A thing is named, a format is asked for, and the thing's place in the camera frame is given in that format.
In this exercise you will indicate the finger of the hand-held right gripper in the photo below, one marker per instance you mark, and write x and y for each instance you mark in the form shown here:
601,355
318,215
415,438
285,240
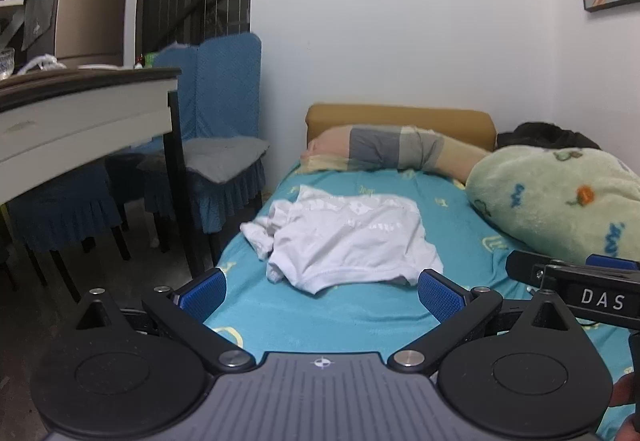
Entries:
527,266
612,262

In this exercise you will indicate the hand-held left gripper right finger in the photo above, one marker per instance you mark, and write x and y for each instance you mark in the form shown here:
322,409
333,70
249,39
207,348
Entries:
442,296

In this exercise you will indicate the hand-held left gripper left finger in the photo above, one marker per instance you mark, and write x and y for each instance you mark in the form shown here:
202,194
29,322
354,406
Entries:
202,293

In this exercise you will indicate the white shirt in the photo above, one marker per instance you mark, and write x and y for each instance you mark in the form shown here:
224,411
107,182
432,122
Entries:
350,241

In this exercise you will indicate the person's right hand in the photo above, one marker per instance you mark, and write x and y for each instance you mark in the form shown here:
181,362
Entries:
625,388

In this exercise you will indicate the green plush blanket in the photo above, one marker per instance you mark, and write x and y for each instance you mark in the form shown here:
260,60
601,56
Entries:
545,201

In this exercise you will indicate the bed with teal sheet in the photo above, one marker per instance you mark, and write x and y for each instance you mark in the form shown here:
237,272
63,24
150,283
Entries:
325,321

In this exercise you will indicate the dark cloth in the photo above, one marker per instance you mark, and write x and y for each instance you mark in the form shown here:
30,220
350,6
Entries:
545,133

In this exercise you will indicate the grey seat cushion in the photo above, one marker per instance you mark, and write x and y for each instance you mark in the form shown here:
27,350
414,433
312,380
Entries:
210,158

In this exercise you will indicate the beige and grey pillow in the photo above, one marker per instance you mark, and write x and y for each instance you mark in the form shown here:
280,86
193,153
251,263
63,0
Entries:
385,148

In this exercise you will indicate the tan headboard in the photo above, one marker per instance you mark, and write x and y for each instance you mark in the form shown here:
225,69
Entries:
400,116

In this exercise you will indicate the white table with dark legs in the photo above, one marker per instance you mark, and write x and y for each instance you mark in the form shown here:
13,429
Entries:
75,121

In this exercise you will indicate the glass bowl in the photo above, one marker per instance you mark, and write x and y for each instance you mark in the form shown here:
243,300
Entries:
6,63

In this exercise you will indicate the brown refrigerator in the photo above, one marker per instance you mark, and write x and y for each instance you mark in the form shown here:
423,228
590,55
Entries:
92,6

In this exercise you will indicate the grey hanging cloth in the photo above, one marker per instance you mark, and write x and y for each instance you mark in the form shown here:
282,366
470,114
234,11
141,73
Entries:
42,6

